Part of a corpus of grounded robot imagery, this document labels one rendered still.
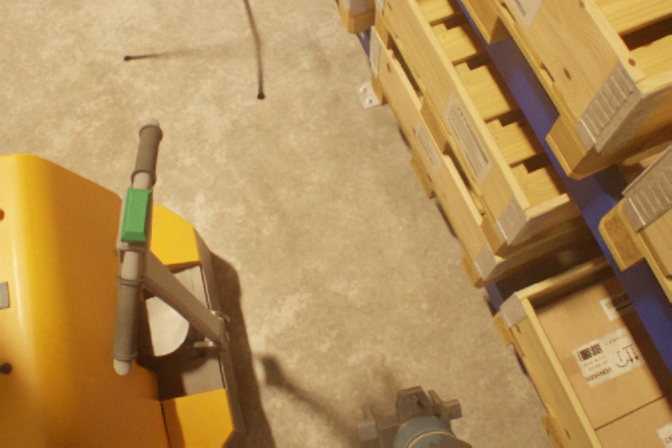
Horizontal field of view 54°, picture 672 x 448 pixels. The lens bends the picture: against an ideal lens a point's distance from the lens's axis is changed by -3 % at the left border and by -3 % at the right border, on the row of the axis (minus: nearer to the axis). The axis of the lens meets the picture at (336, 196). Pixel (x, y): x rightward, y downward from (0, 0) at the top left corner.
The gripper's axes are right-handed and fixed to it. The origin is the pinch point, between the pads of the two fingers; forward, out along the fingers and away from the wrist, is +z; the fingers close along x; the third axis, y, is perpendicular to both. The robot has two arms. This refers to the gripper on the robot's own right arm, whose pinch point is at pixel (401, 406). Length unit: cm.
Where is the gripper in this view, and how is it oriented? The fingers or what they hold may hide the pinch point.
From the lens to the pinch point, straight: 139.8
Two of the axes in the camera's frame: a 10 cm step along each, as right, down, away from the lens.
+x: 9.8, -2.0, 1.0
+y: 1.9, 9.8, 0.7
